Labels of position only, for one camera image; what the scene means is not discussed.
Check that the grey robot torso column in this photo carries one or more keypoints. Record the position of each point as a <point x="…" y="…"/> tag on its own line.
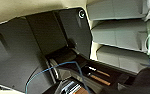
<point x="97" y="75"/>

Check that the grey bin green lid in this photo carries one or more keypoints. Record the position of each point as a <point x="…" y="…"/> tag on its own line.
<point x="121" y="35"/>

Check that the grey bin black lid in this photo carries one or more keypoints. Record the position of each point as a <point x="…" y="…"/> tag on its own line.
<point x="117" y="9"/>

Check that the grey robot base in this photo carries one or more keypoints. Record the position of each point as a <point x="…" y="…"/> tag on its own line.
<point x="21" y="50"/>

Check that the grey bin blue lid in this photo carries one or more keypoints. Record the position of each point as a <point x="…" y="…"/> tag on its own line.
<point x="124" y="60"/>

